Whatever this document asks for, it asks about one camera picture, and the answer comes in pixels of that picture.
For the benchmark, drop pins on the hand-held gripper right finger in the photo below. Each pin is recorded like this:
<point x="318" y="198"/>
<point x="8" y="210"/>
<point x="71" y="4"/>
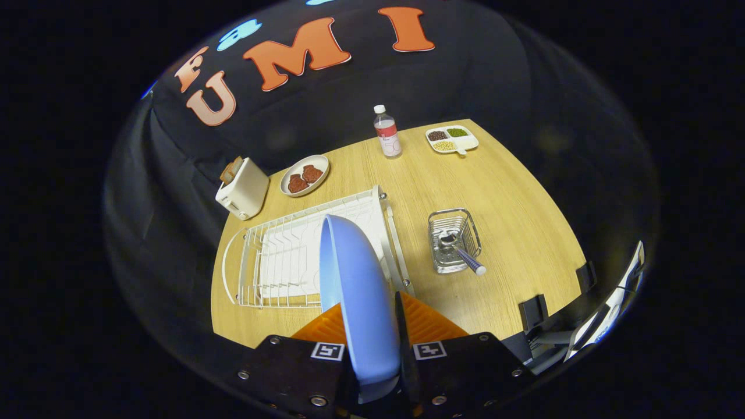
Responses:
<point x="407" y="372"/>

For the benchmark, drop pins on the white toaster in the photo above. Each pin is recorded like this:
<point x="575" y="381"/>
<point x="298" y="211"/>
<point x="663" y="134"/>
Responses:
<point x="247" y="192"/>

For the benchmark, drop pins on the clear water bottle red label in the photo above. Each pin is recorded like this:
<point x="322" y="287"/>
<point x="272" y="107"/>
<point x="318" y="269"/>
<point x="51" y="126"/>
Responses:
<point x="388" y="137"/>

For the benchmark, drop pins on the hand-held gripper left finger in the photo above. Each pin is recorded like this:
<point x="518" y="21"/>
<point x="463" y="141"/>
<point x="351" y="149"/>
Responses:
<point x="291" y="372"/>

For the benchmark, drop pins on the white divided bean dish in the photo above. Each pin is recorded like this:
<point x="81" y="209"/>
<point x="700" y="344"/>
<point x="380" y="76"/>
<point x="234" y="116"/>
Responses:
<point x="468" y="142"/>

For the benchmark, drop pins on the toast slices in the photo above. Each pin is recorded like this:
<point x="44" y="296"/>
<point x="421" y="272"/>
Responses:
<point x="231" y="170"/>

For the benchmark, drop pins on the black table clamp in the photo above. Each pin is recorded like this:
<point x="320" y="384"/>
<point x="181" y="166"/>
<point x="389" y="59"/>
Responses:
<point x="534" y="312"/>
<point x="586" y="276"/>

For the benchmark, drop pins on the light blue plate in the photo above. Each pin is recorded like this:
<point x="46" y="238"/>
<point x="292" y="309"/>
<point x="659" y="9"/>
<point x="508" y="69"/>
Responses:
<point x="364" y="302"/>

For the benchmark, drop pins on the beige round dish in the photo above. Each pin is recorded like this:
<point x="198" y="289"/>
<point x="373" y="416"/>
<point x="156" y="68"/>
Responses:
<point x="291" y="171"/>

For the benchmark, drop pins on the brown meat piece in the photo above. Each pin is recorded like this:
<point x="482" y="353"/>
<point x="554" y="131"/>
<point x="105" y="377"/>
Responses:
<point x="312" y="173"/>
<point x="297" y="184"/>

